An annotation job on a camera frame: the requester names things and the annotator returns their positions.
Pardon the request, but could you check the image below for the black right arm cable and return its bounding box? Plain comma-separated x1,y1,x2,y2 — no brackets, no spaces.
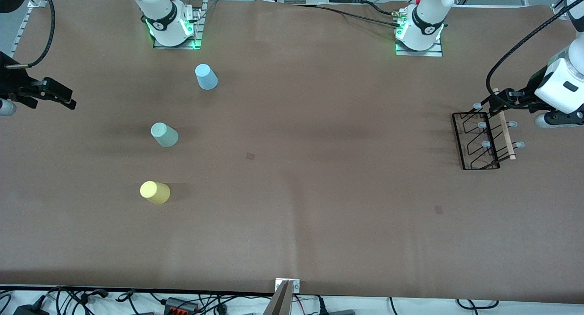
5,0,56,69

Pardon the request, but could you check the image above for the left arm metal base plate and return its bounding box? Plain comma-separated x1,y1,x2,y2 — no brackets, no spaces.
395,7,444,57

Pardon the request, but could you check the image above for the pale green plastic cup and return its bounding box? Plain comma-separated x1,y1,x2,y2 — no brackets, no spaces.
151,122,179,148

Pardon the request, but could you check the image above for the small metal bracket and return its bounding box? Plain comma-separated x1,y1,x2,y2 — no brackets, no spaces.
275,279,301,294

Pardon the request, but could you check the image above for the brown table mat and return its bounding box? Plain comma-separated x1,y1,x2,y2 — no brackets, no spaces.
0,0,584,304

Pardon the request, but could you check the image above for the black power adapter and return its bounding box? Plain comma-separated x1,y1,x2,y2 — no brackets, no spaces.
13,304,48,315

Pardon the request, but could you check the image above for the grey camera stand beam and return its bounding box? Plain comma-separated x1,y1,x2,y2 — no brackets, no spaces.
262,280,293,315

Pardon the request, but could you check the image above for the black table cable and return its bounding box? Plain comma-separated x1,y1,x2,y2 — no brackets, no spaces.
292,1,402,29

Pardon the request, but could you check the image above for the black looped cable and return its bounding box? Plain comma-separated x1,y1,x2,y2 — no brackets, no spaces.
456,299,499,309

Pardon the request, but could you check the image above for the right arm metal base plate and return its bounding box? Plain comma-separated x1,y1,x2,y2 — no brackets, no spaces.
153,0,203,50

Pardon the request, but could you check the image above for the aluminium table edge rail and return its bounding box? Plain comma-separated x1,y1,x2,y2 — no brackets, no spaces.
8,5,36,58

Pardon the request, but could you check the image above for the light blue plastic cup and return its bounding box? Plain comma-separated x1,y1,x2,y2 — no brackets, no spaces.
195,63,219,91

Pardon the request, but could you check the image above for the grey orange power adapter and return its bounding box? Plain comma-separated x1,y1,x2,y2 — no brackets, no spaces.
164,297,199,313

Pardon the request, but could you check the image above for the yellow plastic cup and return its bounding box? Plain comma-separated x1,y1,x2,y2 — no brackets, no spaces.
140,181,171,205

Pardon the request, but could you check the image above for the black wire cup holder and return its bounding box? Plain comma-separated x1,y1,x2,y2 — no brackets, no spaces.
452,88,525,170

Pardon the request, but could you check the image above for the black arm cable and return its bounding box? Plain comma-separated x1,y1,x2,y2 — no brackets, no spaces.
5,0,56,69
486,6,584,110

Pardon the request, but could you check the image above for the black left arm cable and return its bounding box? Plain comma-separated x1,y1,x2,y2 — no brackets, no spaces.
486,6,584,110

